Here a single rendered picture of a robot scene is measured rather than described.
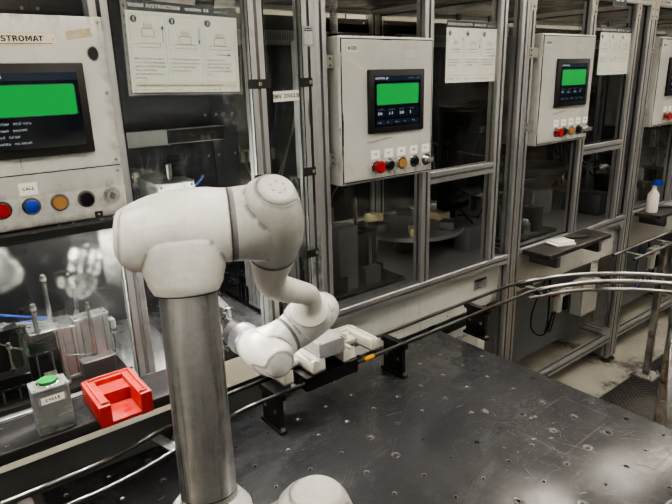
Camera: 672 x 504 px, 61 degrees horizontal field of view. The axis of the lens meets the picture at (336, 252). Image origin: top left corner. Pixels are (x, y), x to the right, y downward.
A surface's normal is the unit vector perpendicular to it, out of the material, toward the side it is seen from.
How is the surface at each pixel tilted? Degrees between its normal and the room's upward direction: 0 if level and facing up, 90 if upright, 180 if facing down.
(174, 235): 82
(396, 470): 0
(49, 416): 90
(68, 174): 90
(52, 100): 90
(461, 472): 0
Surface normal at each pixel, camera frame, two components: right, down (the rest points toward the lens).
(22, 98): 0.62, 0.22
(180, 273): 0.20, 0.18
